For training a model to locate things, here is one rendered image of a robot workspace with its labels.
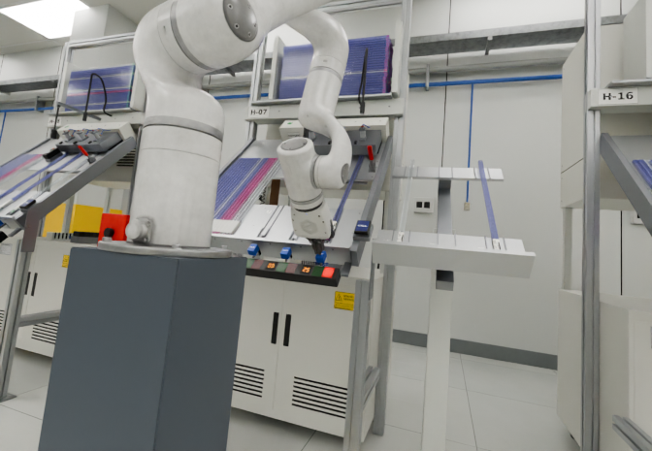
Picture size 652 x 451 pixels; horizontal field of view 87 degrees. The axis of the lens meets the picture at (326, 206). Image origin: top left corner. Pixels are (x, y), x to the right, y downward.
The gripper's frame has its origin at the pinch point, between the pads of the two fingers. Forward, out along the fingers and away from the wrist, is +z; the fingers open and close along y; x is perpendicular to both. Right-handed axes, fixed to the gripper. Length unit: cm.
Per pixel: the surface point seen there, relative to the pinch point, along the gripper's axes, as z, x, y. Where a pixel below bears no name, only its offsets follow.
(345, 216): 4.3, 18.5, 2.7
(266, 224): 4.1, 11.8, -22.9
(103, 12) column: -51, 260, -312
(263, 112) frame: -7, 81, -53
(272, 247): 5.0, 2.3, -16.8
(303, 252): 5.7, 2.3, -6.6
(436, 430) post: 43, -23, 33
